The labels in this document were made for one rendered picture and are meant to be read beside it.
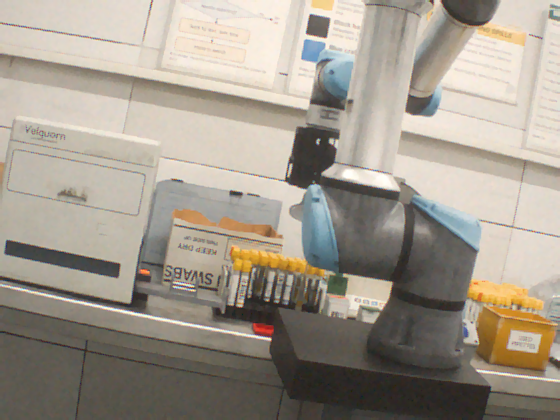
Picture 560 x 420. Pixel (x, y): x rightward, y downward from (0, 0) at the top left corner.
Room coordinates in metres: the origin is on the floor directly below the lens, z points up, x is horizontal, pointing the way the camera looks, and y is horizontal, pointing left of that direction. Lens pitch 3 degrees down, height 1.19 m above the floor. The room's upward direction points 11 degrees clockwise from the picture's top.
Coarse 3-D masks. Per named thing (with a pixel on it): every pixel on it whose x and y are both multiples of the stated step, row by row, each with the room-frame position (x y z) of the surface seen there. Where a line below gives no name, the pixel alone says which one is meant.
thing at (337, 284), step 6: (330, 276) 1.74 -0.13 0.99; (336, 276) 1.74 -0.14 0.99; (342, 276) 1.75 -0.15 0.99; (330, 282) 1.74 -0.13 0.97; (336, 282) 1.74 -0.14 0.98; (342, 282) 1.74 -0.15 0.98; (330, 288) 1.74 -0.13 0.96; (336, 288) 1.74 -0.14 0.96; (342, 288) 1.74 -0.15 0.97; (336, 294) 1.74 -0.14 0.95; (342, 294) 1.74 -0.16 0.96
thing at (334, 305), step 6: (330, 294) 1.73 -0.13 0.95; (324, 300) 1.73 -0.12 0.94; (330, 300) 1.70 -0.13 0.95; (336, 300) 1.70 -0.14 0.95; (342, 300) 1.70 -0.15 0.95; (348, 300) 1.70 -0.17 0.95; (324, 306) 1.72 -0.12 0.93; (330, 306) 1.69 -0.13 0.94; (336, 306) 1.69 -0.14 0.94; (342, 306) 1.69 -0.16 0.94; (348, 306) 1.69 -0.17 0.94; (324, 312) 1.71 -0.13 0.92; (330, 312) 1.69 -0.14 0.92; (336, 312) 1.69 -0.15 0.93; (342, 312) 1.69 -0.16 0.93
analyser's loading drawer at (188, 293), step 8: (136, 280) 1.66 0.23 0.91; (136, 288) 1.60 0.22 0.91; (144, 288) 1.60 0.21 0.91; (152, 288) 1.61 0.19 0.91; (160, 288) 1.63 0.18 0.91; (168, 288) 1.64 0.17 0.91; (176, 288) 1.61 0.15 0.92; (184, 288) 1.61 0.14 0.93; (192, 288) 1.67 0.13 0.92; (224, 288) 1.66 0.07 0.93; (160, 296) 1.61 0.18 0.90; (168, 296) 1.61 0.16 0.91; (176, 296) 1.61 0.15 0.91; (184, 296) 1.61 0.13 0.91; (192, 296) 1.61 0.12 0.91; (200, 296) 1.63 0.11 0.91; (208, 296) 1.65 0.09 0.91; (216, 296) 1.67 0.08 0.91; (224, 296) 1.62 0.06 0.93; (200, 304) 1.62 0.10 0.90; (208, 304) 1.62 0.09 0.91; (216, 304) 1.62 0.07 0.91; (224, 304) 1.62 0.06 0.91; (224, 312) 1.62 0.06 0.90
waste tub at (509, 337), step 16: (480, 320) 1.83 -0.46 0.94; (496, 320) 1.73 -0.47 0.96; (512, 320) 1.71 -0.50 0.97; (528, 320) 1.71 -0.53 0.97; (544, 320) 1.79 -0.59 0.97; (480, 336) 1.80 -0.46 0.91; (496, 336) 1.71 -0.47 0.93; (512, 336) 1.71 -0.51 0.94; (528, 336) 1.71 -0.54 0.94; (544, 336) 1.71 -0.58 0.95; (480, 352) 1.78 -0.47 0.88; (496, 352) 1.71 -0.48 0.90; (512, 352) 1.71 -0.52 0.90; (528, 352) 1.71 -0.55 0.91; (544, 352) 1.72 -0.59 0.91; (528, 368) 1.71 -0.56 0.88; (544, 368) 1.72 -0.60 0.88
